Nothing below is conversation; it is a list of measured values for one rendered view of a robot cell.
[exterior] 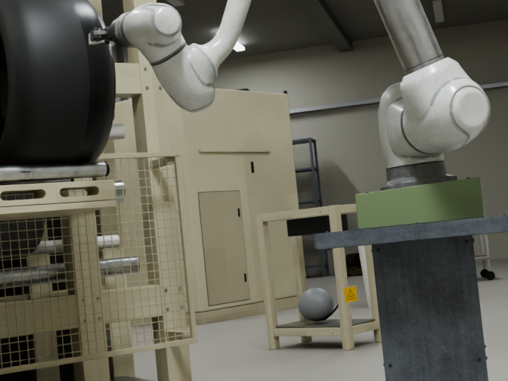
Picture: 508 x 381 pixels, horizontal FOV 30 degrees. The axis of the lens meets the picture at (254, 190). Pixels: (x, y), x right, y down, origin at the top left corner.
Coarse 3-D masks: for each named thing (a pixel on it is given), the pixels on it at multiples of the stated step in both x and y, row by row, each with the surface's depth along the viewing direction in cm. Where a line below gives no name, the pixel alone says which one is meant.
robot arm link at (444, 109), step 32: (384, 0) 226; (416, 0) 226; (416, 32) 225; (416, 64) 226; (448, 64) 224; (416, 96) 225; (448, 96) 219; (480, 96) 220; (416, 128) 230; (448, 128) 220; (480, 128) 221
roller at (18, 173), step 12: (0, 168) 261; (12, 168) 262; (24, 168) 264; (36, 168) 266; (48, 168) 268; (60, 168) 270; (72, 168) 272; (84, 168) 274; (96, 168) 276; (108, 168) 278; (0, 180) 261; (12, 180) 263; (24, 180) 265
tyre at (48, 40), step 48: (0, 0) 267; (48, 0) 267; (0, 48) 303; (48, 48) 258; (96, 48) 266; (0, 96) 307; (48, 96) 258; (96, 96) 265; (0, 144) 269; (48, 144) 264; (96, 144) 273
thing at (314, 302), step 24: (264, 216) 558; (288, 216) 546; (312, 216) 572; (336, 216) 523; (264, 240) 559; (264, 264) 559; (336, 264) 523; (264, 288) 560; (312, 288) 555; (336, 288) 523; (312, 312) 548
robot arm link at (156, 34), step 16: (128, 16) 227; (144, 16) 220; (160, 16) 218; (176, 16) 220; (128, 32) 226; (144, 32) 220; (160, 32) 218; (176, 32) 221; (144, 48) 225; (160, 48) 224; (176, 48) 225
